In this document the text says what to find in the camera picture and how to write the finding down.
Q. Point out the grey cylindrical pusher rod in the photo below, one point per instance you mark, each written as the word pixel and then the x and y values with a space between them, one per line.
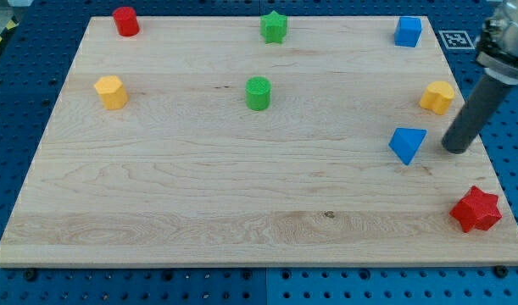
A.
pixel 477 110

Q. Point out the blue triangle block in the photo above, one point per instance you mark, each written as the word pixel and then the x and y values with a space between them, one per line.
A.
pixel 405 143

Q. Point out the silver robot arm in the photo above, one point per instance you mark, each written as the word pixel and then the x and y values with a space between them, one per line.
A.
pixel 497 53

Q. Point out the yellow heart block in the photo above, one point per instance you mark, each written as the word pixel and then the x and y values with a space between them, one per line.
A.
pixel 437 97

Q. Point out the white fiducial marker tag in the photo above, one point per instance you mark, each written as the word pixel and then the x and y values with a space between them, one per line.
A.
pixel 456 40

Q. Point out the blue cube block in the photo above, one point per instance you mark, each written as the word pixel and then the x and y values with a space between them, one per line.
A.
pixel 408 31

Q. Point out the red star block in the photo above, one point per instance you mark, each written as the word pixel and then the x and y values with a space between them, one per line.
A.
pixel 477 210

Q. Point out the green star block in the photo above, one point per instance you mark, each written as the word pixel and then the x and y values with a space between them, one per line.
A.
pixel 273 27

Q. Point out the green cylinder block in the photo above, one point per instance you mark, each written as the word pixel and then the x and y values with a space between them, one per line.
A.
pixel 258 90

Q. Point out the wooden board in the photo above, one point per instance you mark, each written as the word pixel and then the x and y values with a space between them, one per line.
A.
pixel 186 175

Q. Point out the red cylinder block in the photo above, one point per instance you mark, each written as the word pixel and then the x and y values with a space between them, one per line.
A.
pixel 125 20

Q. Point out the yellow hexagon block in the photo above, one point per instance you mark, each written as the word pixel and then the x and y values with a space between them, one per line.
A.
pixel 112 92

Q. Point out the black yellow hazard tape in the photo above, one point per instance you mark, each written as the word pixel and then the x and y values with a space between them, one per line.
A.
pixel 7 33

